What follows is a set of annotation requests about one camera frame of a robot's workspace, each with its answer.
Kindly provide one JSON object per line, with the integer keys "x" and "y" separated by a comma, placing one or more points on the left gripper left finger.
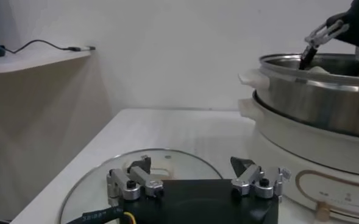
{"x": 121, "y": 182}

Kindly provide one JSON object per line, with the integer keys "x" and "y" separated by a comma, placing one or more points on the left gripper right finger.
{"x": 249, "y": 179}

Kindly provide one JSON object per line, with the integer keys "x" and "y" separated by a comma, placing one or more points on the glass pot lid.
{"x": 182, "y": 167}

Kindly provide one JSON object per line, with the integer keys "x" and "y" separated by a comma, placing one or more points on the stainless steel steamer basket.
{"x": 319, "y": 103}

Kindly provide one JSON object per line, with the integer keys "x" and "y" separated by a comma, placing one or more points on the white electric cooking pot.
{"x": 304, "y": 143}

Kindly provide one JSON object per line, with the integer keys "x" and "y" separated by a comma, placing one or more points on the white side desk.
{"x": 30, "y": 61}

